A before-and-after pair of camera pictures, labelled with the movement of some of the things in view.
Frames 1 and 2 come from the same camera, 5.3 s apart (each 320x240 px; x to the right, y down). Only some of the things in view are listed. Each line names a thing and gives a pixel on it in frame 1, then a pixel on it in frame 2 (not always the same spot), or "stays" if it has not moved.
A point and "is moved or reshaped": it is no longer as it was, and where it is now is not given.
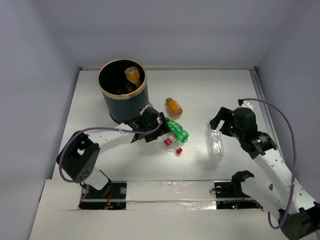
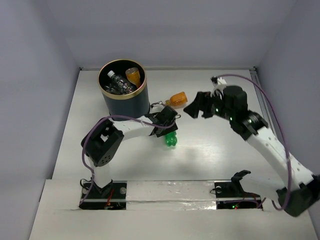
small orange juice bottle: [174, 108] is moved or reshaped
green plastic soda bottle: [181, 134] -> [171, 139]
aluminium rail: [264, 108] stays
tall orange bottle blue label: [132, 73] stays
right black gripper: [225, 114] -> [202, 101]
